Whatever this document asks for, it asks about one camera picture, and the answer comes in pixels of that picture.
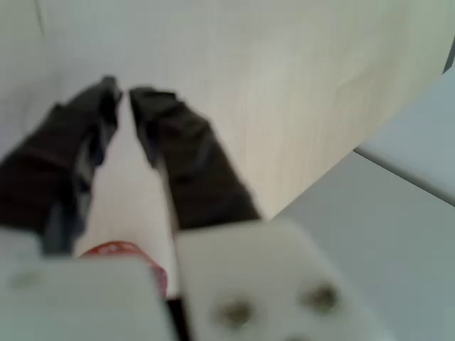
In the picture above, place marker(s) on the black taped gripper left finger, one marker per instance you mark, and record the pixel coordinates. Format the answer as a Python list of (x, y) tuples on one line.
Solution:
[(46, 167)]

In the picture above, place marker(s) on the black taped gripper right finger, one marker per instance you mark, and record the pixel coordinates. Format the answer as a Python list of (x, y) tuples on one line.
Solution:
[(192, 160)]

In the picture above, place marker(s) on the red tape roll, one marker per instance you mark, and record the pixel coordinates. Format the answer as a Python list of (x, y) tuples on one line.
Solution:
[(117, 248)]

